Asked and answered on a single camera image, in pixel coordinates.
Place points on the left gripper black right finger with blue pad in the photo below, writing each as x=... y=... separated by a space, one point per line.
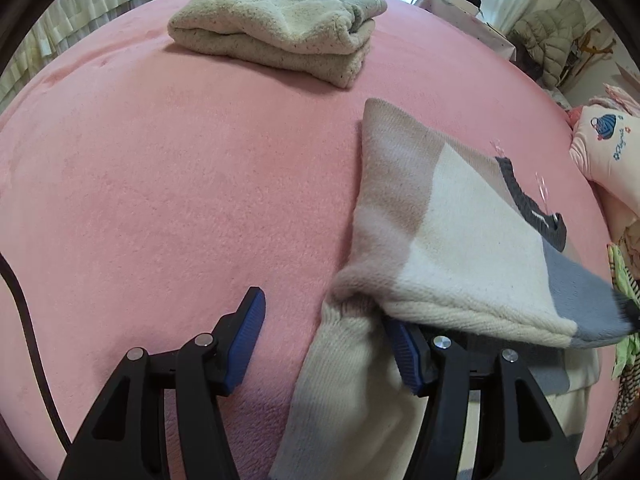
x=518 y=435

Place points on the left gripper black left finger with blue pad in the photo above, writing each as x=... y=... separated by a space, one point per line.
x=123 y=435

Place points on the striped knit children's sweater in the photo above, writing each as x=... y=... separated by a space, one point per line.
x=442 y=236

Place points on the black white striped garment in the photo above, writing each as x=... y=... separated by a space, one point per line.
x=625 y=414

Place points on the green small garment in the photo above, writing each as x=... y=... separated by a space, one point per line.
x=627 y=300

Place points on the stack of folded quilts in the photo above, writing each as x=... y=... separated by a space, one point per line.
x=620 y=200

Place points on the pink bed blanket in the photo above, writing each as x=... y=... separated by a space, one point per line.
x=144 y=188

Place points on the pink cartoon pillow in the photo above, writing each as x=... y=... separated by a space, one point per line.
x=601 y=141

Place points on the wooden coat rack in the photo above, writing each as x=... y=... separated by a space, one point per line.
x=590 y=48

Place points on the olive puffer jacket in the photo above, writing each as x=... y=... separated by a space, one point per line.
x=547 y=37

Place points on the small table with cloth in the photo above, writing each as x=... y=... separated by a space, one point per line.
x=465 y=16

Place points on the folded grey-green fleece garment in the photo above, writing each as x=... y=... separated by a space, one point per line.
x=326 y=39

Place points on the lace covered furniture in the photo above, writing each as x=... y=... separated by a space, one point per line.
x=63 y=24

